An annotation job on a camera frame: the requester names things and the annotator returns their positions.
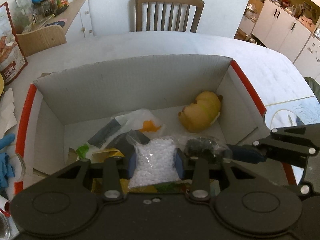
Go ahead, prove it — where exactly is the yellow tissue box holder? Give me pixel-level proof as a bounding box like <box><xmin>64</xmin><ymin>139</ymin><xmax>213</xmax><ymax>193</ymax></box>
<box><xmin>0</xmin><ymin>74</ymin><xmax>5</xmax><ymax>96</ymax></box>

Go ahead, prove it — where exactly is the green jacket on chair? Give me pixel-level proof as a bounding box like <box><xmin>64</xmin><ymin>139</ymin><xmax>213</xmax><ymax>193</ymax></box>
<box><xmin>304</xmin><ymin>77</ymin><xmax>320</xmax><ymax>102</ymax></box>

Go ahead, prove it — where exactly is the hotdog plush toy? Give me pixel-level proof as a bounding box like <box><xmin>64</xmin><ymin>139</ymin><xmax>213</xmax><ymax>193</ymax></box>
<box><xmin>178</xmin><ymin>91</ymin><xmax>223</xmax><ymax>133</ymax></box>

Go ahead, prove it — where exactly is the white sideboard cabinet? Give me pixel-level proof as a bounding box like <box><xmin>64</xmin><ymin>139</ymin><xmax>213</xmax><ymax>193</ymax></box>
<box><xmin>16</xmin><ymin>0</ymin><xmax>94</xmax><ymax>57</ymax></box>

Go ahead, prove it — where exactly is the white wall cabinet unit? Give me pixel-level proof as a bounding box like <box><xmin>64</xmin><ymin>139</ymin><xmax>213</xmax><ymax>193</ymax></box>
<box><xmin>236</xmin><ymin>0</ymin><xmax>319</xmax><ymax>79</ymax></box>

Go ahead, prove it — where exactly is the red white snack bag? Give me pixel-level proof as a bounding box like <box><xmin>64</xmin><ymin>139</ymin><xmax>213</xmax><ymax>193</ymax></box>
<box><xmin>0</xmin><ymin>2</ymin><xmax>28</xmax><ymax>85</ymax></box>

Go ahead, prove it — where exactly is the yellow small box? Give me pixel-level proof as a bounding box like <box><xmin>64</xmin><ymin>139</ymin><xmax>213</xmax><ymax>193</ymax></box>
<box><xmin>92</xmin><ymin>148</ymin><xmax>124</xmax><ymax>163</ymax></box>

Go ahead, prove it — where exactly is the wooden dining chair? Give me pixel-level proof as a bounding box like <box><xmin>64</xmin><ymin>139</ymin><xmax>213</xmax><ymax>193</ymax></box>
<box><xmin>135</xmin><ymin>0</ymin><xmax>204</xmax><ymax>33</ymax></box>

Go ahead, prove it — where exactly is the white tissue pack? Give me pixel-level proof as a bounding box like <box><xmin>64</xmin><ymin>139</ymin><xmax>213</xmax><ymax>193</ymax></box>
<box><xmin>75</xmin><ymin>109</ymin><xmax>165</xmax><ymax>160</ymax></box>

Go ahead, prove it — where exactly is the white beads plastic bag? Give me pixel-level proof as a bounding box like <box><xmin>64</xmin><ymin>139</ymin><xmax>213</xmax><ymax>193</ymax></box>
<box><xmin>126</xmin><ymin>131</ymin><xmax>179</xmax><ymax>189</ymax></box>

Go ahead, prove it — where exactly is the blue rubber glove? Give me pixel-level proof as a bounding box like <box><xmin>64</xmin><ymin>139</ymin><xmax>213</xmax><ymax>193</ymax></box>
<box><xmin>0</xmin><ymin>133</ymin><xmax>15</xmax><ymax>189</ymax></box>

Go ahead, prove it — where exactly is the red cardboard box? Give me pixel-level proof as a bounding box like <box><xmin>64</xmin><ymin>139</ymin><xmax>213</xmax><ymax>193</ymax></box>
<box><xmin>13</xmin><ymin>54</ymin><xmax>297</xmax><ymax>196</ymax></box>

